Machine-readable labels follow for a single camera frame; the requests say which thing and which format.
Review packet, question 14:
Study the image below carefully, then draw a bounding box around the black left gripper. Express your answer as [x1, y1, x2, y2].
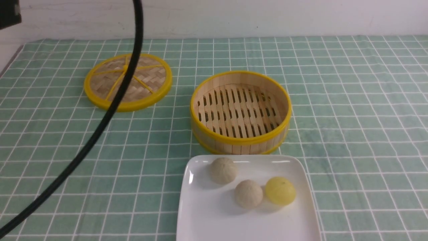
[0, 0, 22, 29]

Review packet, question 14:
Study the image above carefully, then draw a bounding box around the white steamed bun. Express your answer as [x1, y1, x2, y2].
[234, 179, 263, 210]
[208, 157, 238, 185]

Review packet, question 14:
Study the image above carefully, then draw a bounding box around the yellow steamed bun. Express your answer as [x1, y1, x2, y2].
[265, 176, 297, 206]

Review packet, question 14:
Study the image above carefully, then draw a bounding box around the white square plate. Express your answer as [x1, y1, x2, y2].
[176, 155, 322, 241]

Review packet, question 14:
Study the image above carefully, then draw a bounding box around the yellow rimmed bamboo steamer lid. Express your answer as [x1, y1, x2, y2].
[84, 54, 172, 112]

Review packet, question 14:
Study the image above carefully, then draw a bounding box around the yellow rimmed bamboo steamer basket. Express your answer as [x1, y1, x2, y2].
[190, 71, 292, 155]

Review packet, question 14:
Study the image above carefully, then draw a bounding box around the green checked tablecloth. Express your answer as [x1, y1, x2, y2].
[0, 36, 428, 241]

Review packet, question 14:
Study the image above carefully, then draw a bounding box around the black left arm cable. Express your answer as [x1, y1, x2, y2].
[0, 0, 144, 238]

